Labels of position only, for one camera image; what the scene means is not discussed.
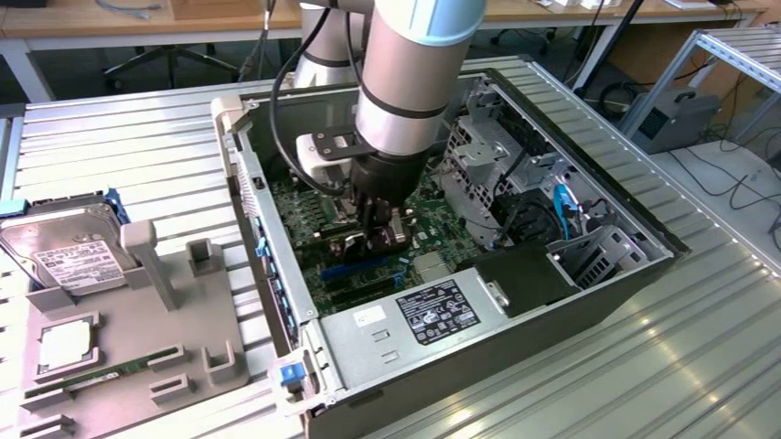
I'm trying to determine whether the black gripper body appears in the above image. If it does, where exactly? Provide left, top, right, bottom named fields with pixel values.
left=349, top=150, right=431, bottom=207

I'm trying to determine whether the dark graphics card green board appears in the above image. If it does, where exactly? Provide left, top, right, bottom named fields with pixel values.
left=332, top=218, right=409, bottom=265

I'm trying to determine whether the silver CPU socket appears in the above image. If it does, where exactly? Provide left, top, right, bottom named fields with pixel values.
left=326, top=194, right=366, bottom=225

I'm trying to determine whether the green RAM stick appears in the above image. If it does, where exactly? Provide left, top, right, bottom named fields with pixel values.
left=318, top=226, right=368, bottom=251
left=23, top=346, right=185, bottom=395

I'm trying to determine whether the green motherboard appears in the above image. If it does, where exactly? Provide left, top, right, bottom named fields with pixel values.
left=268, top=177, right=465, bottom=316

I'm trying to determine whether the blue expansion slot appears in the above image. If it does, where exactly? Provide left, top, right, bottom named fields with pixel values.
left=320, top=258, right=392, bottom=281

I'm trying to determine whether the silver chipset heatsink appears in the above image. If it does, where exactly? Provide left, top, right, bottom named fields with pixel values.
left=415, top=253, right=457, bottom=281

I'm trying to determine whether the silver drive cage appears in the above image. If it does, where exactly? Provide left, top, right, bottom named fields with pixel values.
left=443, top=75, right=579, bottom=251

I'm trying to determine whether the black plastic shroud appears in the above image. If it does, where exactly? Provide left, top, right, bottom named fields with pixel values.
left=457, top=244, right=581, bottom=319

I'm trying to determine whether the silver power supply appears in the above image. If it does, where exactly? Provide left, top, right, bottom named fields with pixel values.
left=317, top=267, right=512, bottom=394

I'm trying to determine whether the black office chair base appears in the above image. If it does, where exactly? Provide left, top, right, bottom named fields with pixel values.
left=101, top=43, right=241, bottom=91
left=463, top=27, right=559, bottom=59

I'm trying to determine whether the perforated silver disk bay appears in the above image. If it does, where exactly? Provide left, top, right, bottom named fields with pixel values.
left=547, top=223, right=671, bottom=292

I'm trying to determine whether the wooden desk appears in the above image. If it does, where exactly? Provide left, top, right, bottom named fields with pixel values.
left=0, top=0, right=771, bottom=104

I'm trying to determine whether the open dark PC case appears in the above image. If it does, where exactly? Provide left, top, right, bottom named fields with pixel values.
left=210, top=66, right=695, bottom=439

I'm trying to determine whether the gray parts rack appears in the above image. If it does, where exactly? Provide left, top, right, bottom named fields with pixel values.
left=15, top=220, right=258, bottom=439

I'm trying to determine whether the black stand pole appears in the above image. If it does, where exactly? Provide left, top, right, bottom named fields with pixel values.
left=573, top=0, right=648, bottom=100

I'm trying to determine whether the gray control box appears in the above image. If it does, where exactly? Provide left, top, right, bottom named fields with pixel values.
left=628, top=86, right=726, bottom=155

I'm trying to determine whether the silver hard disk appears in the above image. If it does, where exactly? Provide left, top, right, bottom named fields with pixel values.
left=0, top=200, right=134, bottom=296

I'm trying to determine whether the silver CPU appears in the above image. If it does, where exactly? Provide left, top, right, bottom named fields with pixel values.
left=37, top=322, right=99, bottom=369

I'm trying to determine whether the blue disk carrier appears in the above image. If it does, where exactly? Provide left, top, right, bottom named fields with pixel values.
left=0, top=186, right=135, bottom=226

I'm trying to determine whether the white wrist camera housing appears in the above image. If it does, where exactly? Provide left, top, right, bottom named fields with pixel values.
left=296, top=130, right=376, bottom=187

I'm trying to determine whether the black cable bundle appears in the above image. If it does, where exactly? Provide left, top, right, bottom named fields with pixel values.
left=492, top=148, right=567, bottom=251

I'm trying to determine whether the blue bracket retainer strip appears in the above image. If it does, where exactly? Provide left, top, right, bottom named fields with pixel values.
left=273, top=277, right=300, bottom=331

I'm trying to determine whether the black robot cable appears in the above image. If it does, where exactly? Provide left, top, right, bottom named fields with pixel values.
left=272, top=0, right=368, bottom=198

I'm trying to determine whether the blue disk wire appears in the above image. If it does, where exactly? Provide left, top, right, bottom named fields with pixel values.
left=552, top=182, right=579, bottom=241

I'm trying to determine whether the red and black wire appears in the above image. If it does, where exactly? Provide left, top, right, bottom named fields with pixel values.
left=576, top=197, right=617, bottom=217

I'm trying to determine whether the gray hanging cable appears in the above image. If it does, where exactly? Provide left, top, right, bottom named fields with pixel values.
left=242, top=0, right=274, bottom=81

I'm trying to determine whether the black coiled cable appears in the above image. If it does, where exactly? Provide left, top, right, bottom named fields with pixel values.
left=600, top=80, right=637, bottom=115

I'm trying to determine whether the light blue cable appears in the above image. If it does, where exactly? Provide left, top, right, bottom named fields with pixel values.
left=95, top=0, right=165, bottom=20

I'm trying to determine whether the black floor cable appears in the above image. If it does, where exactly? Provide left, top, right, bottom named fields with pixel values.
left=668, top=136, right=781, bottom=230

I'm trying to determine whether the aluminium frame table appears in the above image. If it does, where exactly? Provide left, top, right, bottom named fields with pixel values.
left=616, top=27, right=781, bottom=152

